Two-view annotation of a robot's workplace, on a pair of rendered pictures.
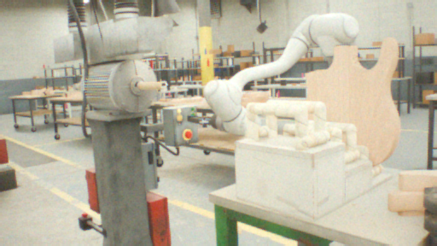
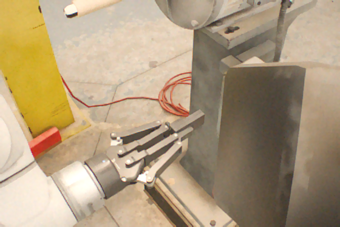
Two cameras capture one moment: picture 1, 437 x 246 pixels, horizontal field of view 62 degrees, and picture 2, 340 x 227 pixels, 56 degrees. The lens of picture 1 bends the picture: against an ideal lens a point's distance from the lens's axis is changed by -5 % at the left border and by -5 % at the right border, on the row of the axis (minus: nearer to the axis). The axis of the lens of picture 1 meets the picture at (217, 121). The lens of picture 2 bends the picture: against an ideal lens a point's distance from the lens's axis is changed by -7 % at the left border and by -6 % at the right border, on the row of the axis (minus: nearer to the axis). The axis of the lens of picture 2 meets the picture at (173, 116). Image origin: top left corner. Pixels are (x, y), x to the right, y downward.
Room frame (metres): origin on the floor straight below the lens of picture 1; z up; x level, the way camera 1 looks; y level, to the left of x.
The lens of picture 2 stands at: (1.87, -0.29, 1.56)
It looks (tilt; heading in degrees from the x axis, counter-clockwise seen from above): 49 degrees down; 96
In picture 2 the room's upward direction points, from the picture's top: straight up
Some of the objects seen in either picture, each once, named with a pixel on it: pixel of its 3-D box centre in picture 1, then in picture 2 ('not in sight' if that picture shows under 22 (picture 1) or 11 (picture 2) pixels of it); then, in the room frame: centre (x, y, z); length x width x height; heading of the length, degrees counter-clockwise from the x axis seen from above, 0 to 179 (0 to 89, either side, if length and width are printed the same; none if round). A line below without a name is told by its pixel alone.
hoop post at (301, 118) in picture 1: (301, 130); not in sight; (0.92, -0.21, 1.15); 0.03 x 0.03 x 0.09
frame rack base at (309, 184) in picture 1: (288, 172); not in sight; (1.02, -0.19, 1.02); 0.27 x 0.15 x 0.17; 42
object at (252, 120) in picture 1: (252, 125); not in sight; (1.05, -0.10, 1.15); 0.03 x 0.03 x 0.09
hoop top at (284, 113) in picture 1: (275, 109); not in sight; (0.99, -0.15, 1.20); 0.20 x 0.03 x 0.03; 41
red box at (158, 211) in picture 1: (149, 214); not in sight; (2.09, 0.43, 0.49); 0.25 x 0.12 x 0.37; 43
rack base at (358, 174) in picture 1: (319, 173); not in sight; (1.12, -0.30, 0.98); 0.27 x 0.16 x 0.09; 42
